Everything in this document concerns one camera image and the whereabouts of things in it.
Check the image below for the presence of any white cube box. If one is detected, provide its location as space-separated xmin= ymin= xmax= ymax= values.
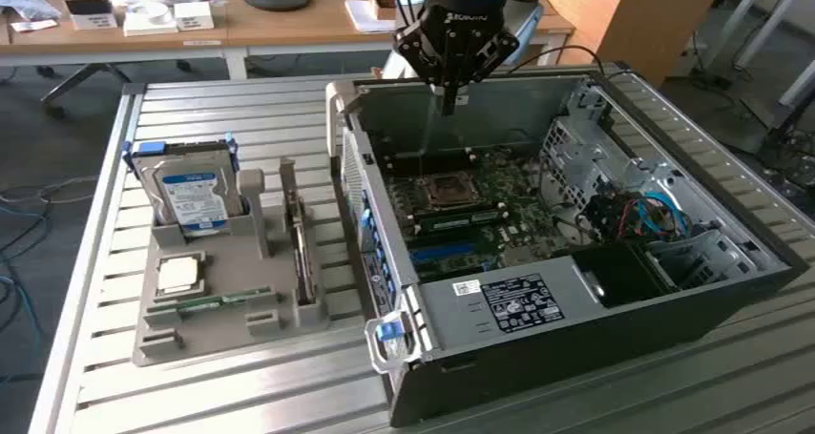
xmin=172 ymin=0 xmax=215 ymax=32

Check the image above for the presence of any white round cup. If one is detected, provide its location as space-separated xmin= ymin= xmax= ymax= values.
xmin=130 ymin=0 xmax=174 ymax=25

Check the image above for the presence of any grey floor stand base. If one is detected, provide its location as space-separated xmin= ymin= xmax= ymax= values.
xmin=737 ymin=94 xmax=791 ymax=156

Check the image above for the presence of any black graphics card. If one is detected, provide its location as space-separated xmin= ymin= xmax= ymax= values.
xmin=278 ymin=156 xmax=319 ymax=311

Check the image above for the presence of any blue expansion slot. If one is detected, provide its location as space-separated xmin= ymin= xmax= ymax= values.
xmin=406 ymin=240 xmax=476 ymax=263

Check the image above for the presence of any black open PC case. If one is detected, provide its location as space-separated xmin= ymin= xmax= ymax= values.
xmin=323 ymin=69 xmax=811 ymax=429

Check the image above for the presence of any blue disk wire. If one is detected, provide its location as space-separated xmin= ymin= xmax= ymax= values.
xmin=636 ymin=193 xmax=695 ymax=238

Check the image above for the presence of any white desk frame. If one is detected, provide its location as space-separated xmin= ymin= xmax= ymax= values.
xmin=699 ymin=0 xmax=815 ymax=72

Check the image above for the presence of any wooden cabinet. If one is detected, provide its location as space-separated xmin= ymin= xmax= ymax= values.
xmin=537 ymin=0 xmax=731 ymax=90

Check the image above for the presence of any grey floor cable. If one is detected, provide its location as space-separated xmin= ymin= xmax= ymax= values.
xmin=0 ymin=176 xmax=97 ymax=206

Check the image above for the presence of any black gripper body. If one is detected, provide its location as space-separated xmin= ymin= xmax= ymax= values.
xmin=419 ymin=0 xmax=514 ymax=87

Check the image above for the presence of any wooden desk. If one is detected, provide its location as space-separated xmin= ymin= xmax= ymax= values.
xmin=0 ymin=0 xmax=574 ymax=80

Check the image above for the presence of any white paper stack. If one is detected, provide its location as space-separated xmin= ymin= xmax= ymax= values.
xmin=342 ymin=0 xmax=399 ymax=33

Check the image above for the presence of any white card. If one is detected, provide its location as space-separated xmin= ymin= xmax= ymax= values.
xmin=9 ymin=18 xmax=60 ymax=33

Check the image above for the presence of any hard disk with blue caddy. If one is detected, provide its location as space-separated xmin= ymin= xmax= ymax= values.
xmin=120 ymin=135 xmax=242 ymax=238

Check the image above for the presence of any grey power supply unit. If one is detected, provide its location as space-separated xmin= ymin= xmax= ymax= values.
xmin=417 ymin=255 xmax=604 ymax=352

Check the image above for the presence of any white flat box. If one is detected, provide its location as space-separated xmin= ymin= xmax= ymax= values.
xmin=122 ymin=11 xmax=179 ymax=37

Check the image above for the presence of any white box with black top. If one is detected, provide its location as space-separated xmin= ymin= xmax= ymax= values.
xmin=63 ymin=0 xmax=120 ymax=31

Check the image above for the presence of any slotted grey disk bay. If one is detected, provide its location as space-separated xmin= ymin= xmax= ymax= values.
xmin=641 ymin=228 xmax=775 ymax=292

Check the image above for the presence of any blue floor cable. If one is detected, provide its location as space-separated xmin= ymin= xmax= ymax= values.
xmin=0 ymin=204 xmax=49 ymax=387

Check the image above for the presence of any grey parts rack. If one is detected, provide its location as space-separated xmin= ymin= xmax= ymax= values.
xmin=131 ymin=156 xmax=333 ymax=367

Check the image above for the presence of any black cable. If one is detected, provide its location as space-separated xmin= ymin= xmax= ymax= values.
xmin=508 ymin=45 xmax=632 ymax=80

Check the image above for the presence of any perforated grey disk bay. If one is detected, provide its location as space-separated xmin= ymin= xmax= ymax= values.
xmin=540 ymin=114 xmax=639 ymax=216

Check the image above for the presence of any green RAM stick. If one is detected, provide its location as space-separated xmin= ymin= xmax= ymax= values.
xmin=150 ymin=285 xmax=273 ymax=314
xmin=419 ymin=209 xmax=504 ymax=233

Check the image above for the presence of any silver CPU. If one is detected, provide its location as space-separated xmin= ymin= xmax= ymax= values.
xmin=155 ymin=256 xmax=204 ymax=295

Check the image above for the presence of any CPU socket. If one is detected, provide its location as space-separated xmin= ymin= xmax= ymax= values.
xmin=417 ymin=171 xmax=478 ymax=211

